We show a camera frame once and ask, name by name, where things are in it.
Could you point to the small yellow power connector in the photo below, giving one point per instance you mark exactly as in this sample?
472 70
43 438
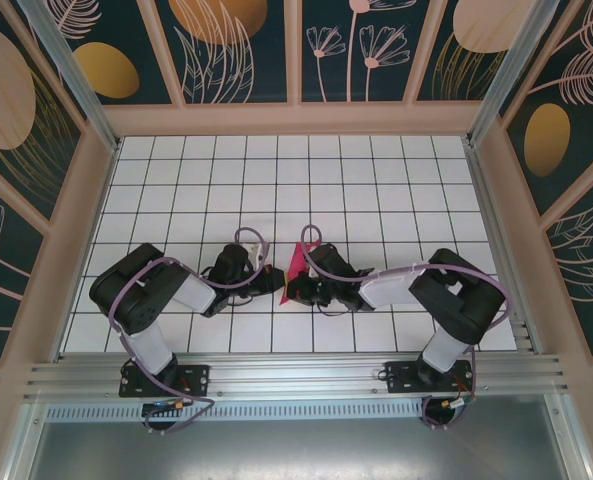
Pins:
446 403
178 404

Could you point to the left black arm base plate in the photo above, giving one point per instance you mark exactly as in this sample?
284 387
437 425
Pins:
196 375

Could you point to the red paper sheet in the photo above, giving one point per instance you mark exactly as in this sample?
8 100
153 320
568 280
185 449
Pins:
295 265

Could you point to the grey metal sheet panel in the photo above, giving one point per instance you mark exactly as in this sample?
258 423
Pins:
296 450

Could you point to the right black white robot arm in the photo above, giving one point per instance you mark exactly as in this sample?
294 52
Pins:
456 300

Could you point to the aluminium side rail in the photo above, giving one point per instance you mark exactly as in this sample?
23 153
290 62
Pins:
483 175

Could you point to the long aluminium mounting rail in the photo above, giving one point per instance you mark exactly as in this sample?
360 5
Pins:
296 372

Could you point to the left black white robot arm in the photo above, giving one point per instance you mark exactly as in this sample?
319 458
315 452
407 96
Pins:
131 295

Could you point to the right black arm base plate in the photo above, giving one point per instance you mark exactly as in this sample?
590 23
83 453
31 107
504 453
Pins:
401 377

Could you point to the aluminium corner post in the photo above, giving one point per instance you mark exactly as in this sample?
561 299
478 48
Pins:
510 75
72 75

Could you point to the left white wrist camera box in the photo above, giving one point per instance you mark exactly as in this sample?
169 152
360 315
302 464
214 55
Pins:
256 250

